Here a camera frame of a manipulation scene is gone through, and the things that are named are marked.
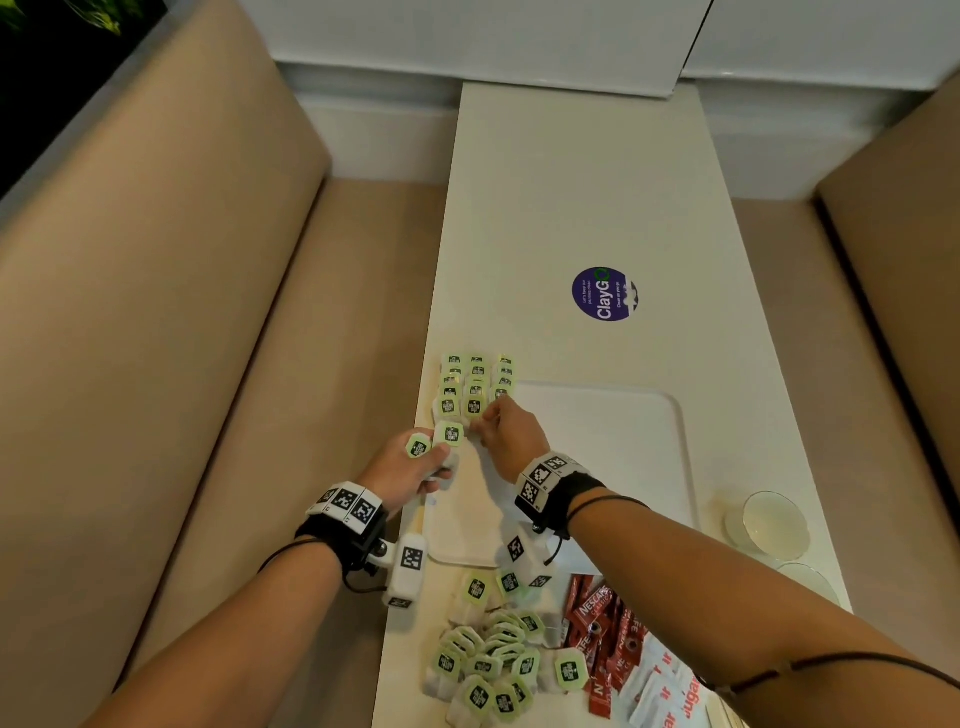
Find pile of red coffee sachets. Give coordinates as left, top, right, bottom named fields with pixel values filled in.
left=561, top=573, right=652, bottom=723

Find round purple sticker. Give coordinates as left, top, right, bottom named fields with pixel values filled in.
left=571, top=266, right=641, bottom=323

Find clear glass cup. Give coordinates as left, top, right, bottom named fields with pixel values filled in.
left=723, top=490, right=816, bottom=563
left=775, top=561, right=843, bottom=610

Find person's right hand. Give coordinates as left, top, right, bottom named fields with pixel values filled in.
left=476, top=395, right=553, bottom=484

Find beige upholstered bench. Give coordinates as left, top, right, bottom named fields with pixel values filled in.
left=729, top=73, right=960, bottom=655
left=0, top=0, right=453, bottom=728

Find thin black cable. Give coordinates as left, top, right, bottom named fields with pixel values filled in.
left=566, top=487, right=960, bottom=697
left=258, top=535, right=378, bottom=595

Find pile of white sugar sachets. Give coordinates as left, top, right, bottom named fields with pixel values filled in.
left=613, top=643, right=723, bottom=728

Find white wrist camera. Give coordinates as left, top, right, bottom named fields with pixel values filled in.
left=498, top=523, right=558, bottom=595
left=381, top=533, right=429, bottom=610

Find person's left hand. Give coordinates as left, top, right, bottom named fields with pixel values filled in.
left=357, top=428, right=459, bottom=519

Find person's left forearm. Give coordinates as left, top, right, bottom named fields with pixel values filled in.
left=78, top=534, right=348, bottom=728

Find person's right forearm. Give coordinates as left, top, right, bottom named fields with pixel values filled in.
left=564, top=491, right=960, bottom=728

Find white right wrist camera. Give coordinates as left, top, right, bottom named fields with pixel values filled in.
left=498, top=523, right=558, bottom=595

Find white plastic tray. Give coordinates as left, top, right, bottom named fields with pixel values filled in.
left=424, top=381, right=700, bottom=569

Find black marker-tiled wrist strap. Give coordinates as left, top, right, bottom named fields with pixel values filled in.
left=295, top=481, right=390, bottom=580
left=513, top=452, right=607, bottom=540

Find black marker-tiled right wrist strap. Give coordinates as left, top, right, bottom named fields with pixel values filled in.
left=513, top=452, right=607, bottom=540

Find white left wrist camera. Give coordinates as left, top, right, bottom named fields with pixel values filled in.
left=381, top=533, right=429, bottom=610

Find black marker-tiled left wrist strap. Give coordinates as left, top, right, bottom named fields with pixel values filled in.
left=295, top=481, right=390, bottom=580

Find dark window pane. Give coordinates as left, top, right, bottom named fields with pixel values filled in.
left=0, top=0, right=168, bottom=201

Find pile of green tea bags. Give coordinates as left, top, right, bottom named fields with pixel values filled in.
left=422, top=568, right=591, bottom=728

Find rows of green tea bags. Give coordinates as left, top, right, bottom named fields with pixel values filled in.
left=432, top=351, right=520, bottom=426

